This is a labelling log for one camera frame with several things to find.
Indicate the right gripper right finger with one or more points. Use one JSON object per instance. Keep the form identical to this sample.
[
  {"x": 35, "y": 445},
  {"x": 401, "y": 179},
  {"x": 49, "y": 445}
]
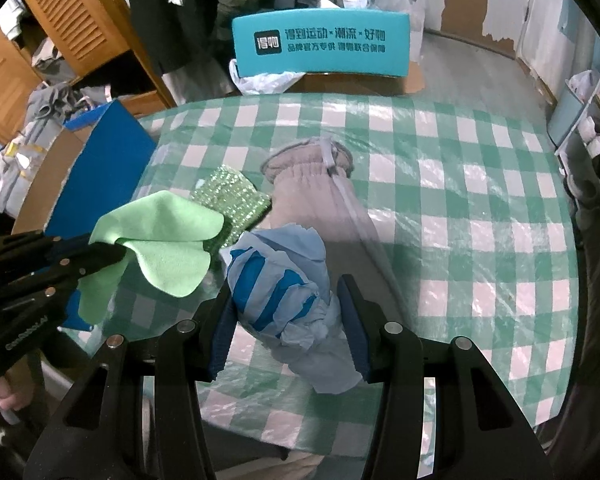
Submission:
[{"x": 387, "y": 353}]

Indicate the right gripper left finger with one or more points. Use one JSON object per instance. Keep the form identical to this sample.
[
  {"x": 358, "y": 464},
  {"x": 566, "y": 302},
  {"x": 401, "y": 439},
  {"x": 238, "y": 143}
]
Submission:
[{"x": 190, "y": 352}]

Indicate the light green microfiber cloth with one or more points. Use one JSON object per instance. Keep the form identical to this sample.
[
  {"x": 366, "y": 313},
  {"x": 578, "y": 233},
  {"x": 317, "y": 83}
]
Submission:
[{"x": 165, "y": 234}]

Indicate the blue white striped sock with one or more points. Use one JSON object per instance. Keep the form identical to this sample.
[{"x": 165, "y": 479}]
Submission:
[{"x": 282, "y": 291}]

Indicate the grey fleece slipper sock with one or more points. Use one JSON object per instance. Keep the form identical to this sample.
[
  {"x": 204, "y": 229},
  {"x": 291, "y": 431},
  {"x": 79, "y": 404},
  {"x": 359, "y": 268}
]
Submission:
[{"x": 312, "y": 188}]

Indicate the blue cardboard storage box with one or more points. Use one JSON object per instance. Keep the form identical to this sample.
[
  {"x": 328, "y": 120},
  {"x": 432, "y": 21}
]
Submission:
[{"x": 91, "y": 168}]

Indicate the grey clothes pile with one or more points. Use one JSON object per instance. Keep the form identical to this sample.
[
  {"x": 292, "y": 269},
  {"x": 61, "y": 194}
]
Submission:
[{"x": 48, "y": 108}]

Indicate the wooden louvered cabinet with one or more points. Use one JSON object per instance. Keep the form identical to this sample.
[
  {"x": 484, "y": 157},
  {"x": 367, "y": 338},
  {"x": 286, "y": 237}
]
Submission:
[{"x": 88, "y": 34}]

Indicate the shoe rack with shoes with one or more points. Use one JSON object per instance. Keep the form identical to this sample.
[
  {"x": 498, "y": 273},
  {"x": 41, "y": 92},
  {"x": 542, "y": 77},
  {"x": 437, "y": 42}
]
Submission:
[{"x": 579, "y": 153}]

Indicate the white plastic bag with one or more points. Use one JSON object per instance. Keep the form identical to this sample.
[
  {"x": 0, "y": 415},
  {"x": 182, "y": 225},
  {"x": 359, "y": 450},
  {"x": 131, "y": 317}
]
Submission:
[{"x": 262, "y": 83}]

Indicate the brown cardboard box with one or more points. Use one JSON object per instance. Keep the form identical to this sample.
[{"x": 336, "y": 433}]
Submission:
[{"x": 362, "y": 85}]

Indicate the teal printed shoe box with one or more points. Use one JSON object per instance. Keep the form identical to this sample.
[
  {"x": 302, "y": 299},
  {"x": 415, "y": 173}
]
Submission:
[{"x": 350, "y": 41}]

